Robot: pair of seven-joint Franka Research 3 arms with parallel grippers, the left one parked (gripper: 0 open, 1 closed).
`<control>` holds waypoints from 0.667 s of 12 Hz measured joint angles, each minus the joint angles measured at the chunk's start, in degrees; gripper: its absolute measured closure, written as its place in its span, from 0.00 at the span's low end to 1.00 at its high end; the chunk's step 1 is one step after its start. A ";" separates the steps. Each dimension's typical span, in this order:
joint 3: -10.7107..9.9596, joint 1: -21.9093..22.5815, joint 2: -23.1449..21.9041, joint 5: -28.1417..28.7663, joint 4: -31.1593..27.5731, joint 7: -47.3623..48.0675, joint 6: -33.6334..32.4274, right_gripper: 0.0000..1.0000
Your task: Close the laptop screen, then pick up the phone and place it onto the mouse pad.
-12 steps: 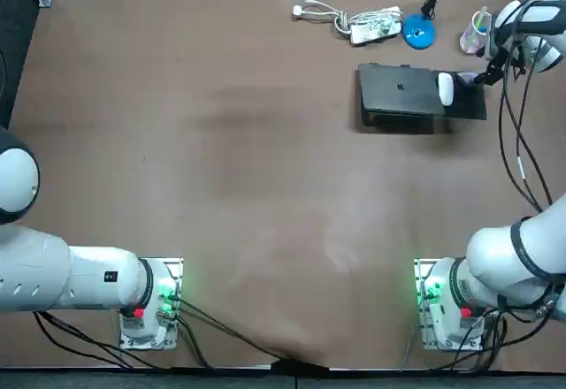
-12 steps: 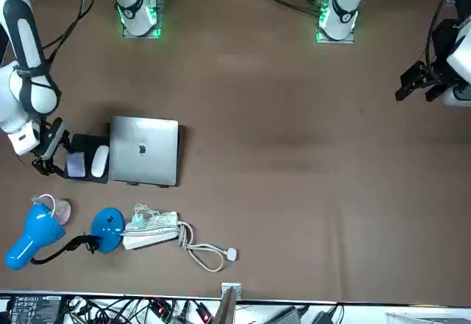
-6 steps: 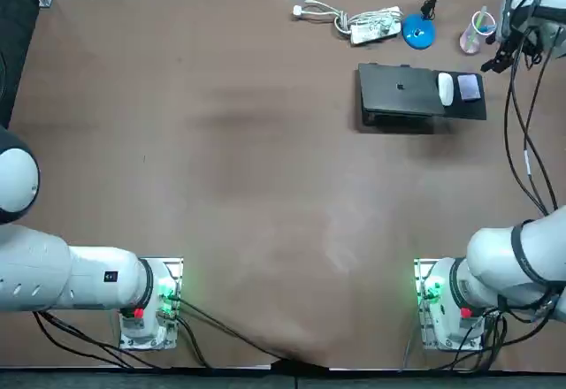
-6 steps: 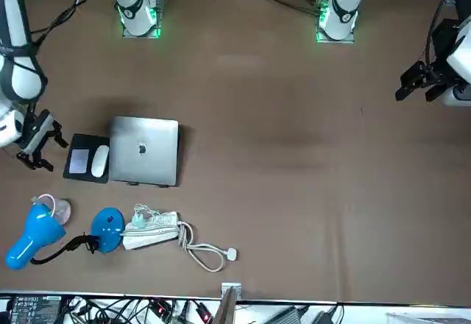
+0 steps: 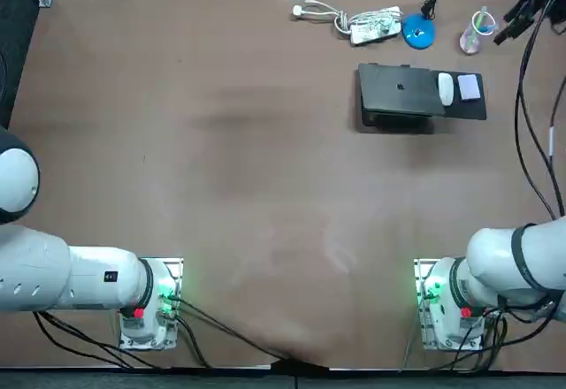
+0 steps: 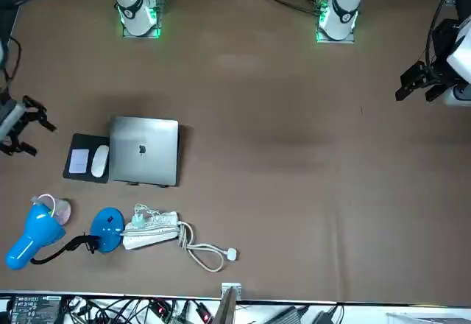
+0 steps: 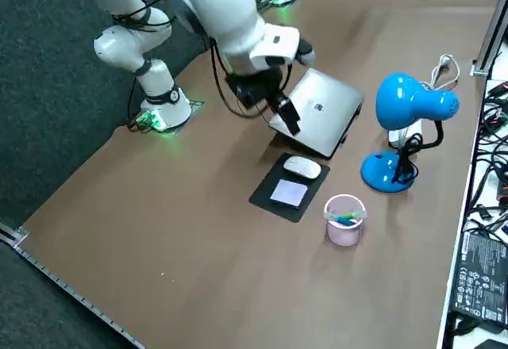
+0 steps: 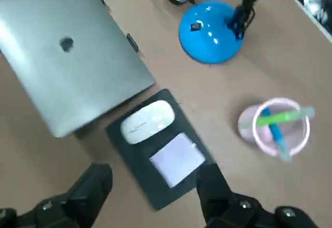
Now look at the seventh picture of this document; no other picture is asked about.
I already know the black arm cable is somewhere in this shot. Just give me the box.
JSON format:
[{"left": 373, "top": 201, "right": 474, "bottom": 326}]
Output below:
[{"left": 208, "top": 39, "right": 294, "bottom": 121}]

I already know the blue desk lamp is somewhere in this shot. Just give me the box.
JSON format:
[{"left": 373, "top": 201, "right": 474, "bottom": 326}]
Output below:
[{"left": 360, "top": 72, "right": 461, "bottom": 194}]

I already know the silver laptop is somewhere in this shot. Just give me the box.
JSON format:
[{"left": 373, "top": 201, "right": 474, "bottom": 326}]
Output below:
[{"left": 267, "top": 67, "right": 365, "bottom": 159}]

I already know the pink pen cup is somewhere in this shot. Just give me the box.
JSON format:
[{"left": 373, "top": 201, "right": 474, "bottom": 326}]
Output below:
[{"left": 323, "top": 194, "right": 367, "bottom": 247}]

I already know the black labelled power adapter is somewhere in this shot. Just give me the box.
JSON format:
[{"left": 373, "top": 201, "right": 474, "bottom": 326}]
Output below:
[{"left": 450, "top": 229, "right": 508, "bottom": 326}]

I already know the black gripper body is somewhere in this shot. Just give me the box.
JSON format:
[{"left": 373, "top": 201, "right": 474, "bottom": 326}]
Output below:
[{"left": 225, "top": 65, "right": 293, "bottom": 111}]

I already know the green translucent ruler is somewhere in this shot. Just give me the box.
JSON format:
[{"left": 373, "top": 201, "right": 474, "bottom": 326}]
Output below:
[{"left": 324, "top": 209, "right": 366, "bottom": 221}]

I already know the white power strip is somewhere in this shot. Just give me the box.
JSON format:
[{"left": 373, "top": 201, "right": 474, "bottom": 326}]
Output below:
[{"left": 387, "top": 121, "right": 424, "bottom": 150}]

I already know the black mouse pad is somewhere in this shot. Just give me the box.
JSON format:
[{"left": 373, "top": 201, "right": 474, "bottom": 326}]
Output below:
[{"left": 248, "top": 151, "right": 331, "bottom": 224}]

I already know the white power cable with plug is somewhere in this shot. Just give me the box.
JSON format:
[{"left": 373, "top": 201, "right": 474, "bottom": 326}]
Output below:
[{"left": 420, "top": 54, "right": 461, "bottom": 90}]

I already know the white computer mouse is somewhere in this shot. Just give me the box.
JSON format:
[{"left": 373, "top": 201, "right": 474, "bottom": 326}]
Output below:
[{"left": 282, "top": 155, "right": 321, "bottom": 178}]

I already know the aluminium post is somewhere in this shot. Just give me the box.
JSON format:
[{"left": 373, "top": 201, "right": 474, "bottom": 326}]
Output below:
[{"left": 471, "top": 0, "right": 508, "bottom": 77}]

